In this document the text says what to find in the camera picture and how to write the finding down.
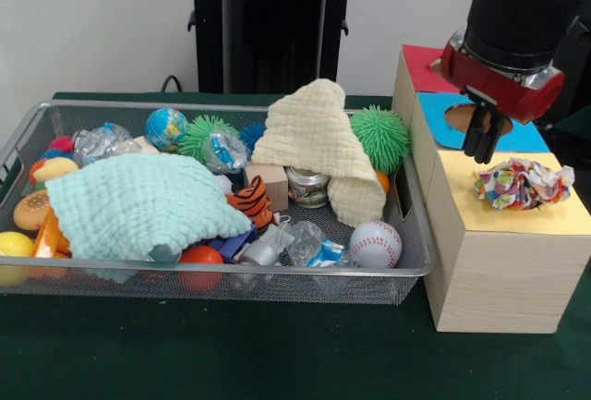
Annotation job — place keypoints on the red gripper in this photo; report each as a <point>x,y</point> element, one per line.
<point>498,86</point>

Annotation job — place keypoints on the small colourful patterned cloth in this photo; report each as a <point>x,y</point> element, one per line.
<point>522,185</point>

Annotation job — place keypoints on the pale yellow waffle cloth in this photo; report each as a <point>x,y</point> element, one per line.
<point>314,132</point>

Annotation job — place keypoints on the mint green waffle cloth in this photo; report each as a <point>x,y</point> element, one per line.
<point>138,206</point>

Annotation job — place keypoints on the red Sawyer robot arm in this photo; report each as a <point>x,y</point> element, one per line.
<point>522,12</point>

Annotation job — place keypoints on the wooden box with three holes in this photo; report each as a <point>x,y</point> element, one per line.
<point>508,280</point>

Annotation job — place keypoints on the shallow mesh bin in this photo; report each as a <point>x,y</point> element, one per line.
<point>277,287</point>

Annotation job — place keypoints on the dark green table cloth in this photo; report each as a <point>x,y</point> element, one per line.
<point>577,134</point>
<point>231,354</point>

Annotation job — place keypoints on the green spiky rubber ball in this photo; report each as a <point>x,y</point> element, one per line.
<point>198,134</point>
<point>381,134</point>

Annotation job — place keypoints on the white baseball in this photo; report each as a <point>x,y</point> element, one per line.
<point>375,244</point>

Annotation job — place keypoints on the crushed clear water bottle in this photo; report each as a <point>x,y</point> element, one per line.
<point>314,245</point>

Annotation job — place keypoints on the orange tiger plush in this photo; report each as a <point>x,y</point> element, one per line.
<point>251,199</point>

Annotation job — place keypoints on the red ball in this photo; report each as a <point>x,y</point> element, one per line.
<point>201,254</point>

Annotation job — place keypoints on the globe print ball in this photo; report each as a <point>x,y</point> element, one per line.
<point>166,127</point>

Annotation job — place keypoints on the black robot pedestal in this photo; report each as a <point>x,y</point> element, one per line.
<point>272,26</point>

